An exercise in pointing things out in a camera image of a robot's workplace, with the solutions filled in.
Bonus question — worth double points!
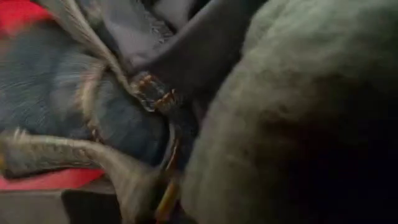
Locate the red ribbed plastic bin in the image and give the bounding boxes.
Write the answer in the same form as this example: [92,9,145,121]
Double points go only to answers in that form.
[0,0,105,191]

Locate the blue denim jeans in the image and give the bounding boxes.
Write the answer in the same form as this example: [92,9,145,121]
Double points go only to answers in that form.
[0,0,200,224]

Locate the black knit sweater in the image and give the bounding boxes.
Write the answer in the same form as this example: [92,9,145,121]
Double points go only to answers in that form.
[180,0,398,224]

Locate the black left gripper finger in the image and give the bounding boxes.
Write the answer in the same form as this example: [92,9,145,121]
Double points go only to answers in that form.
[61,189,124,224]

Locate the dark navy garment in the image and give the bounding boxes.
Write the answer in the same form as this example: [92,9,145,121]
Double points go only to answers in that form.
[124,0,268,106]

